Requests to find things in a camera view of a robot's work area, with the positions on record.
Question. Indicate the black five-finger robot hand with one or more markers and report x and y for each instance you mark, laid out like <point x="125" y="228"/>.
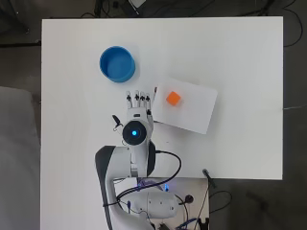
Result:
<point x="138" y="112"/>

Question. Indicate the white seven-joint robot arm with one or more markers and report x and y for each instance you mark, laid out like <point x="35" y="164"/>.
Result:
<point x="116" y="159"/>

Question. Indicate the orange cube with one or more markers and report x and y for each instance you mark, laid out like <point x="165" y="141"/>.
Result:
<point x="173" y="98"/>

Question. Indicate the blue round tub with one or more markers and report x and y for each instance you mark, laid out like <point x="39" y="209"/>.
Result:
<point x="117" y="64"/>

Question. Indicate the white flat box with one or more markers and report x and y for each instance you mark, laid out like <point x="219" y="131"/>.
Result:
<point x="195" y="110"/>

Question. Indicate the black stick-shaped clamp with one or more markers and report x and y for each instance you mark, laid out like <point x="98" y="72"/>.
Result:
<point x="208" y="177"/>

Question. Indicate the round black plug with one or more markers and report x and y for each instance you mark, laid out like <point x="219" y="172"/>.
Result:
<point x="189" y="199"/>

